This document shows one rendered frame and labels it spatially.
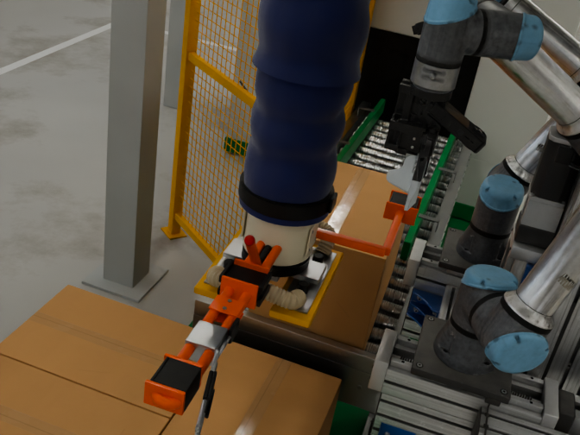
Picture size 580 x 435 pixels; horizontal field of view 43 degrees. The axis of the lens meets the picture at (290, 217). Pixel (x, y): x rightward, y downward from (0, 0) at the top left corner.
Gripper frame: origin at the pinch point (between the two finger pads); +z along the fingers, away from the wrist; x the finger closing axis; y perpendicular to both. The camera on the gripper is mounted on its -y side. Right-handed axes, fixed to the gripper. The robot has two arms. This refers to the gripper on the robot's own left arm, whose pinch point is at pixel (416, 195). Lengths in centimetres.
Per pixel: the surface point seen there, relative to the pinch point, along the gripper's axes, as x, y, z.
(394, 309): -107, 2, 98
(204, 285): -16, 44, 45
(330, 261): -41, 19, 44
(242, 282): -2.3, 30.4, 31.2
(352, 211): -95, 23, 57
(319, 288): -29, 18, 45
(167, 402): 34, 30, 33
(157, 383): 32, 33, 32
